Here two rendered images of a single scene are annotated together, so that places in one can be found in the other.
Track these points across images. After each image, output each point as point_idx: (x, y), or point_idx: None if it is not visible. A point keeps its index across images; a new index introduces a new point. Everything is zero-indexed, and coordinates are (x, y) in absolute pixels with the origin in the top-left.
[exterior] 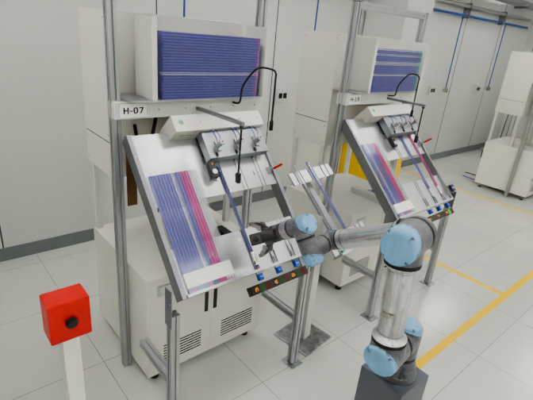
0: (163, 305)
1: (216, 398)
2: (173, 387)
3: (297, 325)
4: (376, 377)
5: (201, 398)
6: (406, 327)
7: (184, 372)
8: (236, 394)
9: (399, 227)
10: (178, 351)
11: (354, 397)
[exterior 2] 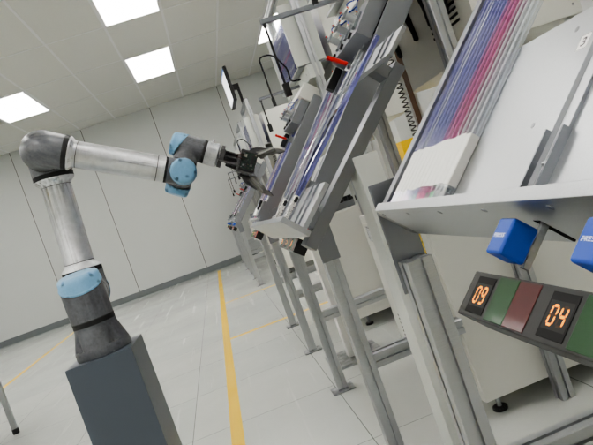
0: (377, 255)
1: (367, 406)
2: (314, 324)
3: (362, 375)
4: None
5: None
6: (72, 273)
7: None
8: (364, 419)
9: None
10: (300, 282)
11: (160, 385)
